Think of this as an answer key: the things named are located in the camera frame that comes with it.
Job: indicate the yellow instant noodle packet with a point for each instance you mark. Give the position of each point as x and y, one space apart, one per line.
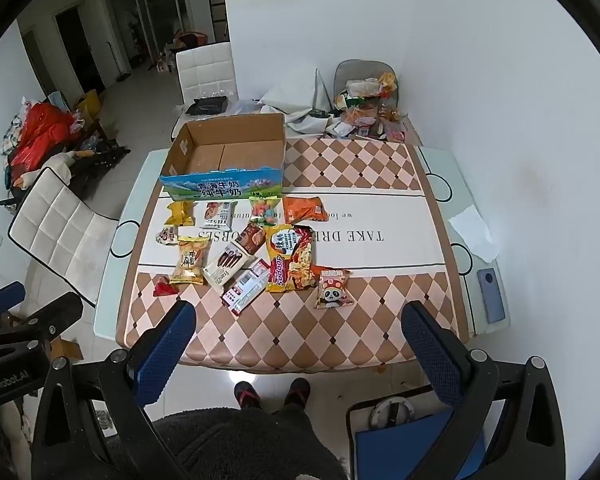
290 260

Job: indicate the red snack sachet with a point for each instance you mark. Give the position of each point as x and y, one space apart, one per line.
251 239

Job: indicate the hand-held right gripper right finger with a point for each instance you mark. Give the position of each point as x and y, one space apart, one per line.
430 355

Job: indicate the person's grey fleece clothing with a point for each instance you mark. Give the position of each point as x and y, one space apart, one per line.
245 440

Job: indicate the white goose plush toy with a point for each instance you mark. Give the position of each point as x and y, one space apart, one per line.
55 165

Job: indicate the red triangular packet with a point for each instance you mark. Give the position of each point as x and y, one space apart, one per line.
161 289

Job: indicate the grey smartphone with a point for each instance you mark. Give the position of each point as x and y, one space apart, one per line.
491 295

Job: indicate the pile of assorted snacks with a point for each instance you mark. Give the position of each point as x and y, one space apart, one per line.
365 87

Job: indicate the pile of clothes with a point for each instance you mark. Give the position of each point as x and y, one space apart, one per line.
12 130

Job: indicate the white cookie packet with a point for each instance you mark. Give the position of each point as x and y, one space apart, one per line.
219 215

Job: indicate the brown cardboard piece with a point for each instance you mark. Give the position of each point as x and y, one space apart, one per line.
65 349

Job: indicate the small white pink packet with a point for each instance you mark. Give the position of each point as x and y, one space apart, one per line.
167 236

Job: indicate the red white snack box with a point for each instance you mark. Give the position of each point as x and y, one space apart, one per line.
244 287

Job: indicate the yellow paper bag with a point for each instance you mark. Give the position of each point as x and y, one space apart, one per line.
87 102

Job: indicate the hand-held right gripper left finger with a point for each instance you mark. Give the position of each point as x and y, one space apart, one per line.
166 355

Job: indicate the grey chair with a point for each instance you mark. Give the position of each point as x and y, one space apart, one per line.
362 67

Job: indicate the orange snack packet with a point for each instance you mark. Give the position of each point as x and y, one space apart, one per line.
304 209

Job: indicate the red plastic bag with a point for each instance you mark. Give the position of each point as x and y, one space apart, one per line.
40 125

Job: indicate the white paper sheet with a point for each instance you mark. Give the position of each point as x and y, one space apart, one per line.
472 235

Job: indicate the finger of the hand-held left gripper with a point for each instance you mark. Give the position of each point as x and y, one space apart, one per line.
55 317
2 296

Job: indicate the cardboard box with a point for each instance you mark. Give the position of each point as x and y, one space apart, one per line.
215 157

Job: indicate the white chocolate biscuit box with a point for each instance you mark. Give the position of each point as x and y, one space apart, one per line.
227 265

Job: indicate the white round device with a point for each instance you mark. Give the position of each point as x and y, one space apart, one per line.
392 412

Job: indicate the colourful candy packet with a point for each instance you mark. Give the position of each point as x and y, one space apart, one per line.
263 210

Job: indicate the yellow cracker packet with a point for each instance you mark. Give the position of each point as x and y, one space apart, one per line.
190 260

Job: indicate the black bag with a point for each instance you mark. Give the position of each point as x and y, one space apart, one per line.
207 105

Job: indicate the white quilted chair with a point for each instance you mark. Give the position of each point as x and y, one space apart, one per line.
60 225
205 67

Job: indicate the panda print snack packet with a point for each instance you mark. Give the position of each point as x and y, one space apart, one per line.
333 288

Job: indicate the white cloth bag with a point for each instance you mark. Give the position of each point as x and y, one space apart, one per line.
290 95

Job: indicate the yellow snack packet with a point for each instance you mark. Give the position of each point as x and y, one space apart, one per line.
180 213

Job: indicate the red black slipper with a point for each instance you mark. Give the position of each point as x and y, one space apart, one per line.
247 394
297 391

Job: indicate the white plastic bags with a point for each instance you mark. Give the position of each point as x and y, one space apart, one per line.
162 60

